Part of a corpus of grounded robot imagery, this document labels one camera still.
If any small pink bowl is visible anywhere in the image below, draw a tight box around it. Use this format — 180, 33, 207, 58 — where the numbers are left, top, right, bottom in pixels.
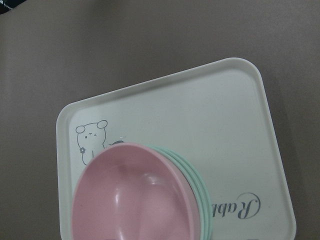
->
71, 143, 201, 240

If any middle green bowl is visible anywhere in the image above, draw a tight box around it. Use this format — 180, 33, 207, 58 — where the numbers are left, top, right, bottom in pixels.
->
172, 151, 213, 240

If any green bowl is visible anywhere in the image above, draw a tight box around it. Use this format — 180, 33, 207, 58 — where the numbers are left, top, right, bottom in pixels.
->
147, 145, 213, 240
172, 151, 213, 240
182, 158, 213, 240

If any top green bowl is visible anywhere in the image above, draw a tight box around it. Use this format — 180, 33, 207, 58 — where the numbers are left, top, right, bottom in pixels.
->
147, 145, 213, 240

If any bottom green bowl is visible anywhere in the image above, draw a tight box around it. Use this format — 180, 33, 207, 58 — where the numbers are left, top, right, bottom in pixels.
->
182, 158, 213, 240

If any cream rabbit serving tray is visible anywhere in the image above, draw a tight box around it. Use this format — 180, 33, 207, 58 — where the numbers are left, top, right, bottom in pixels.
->
56, 57, 297, 240

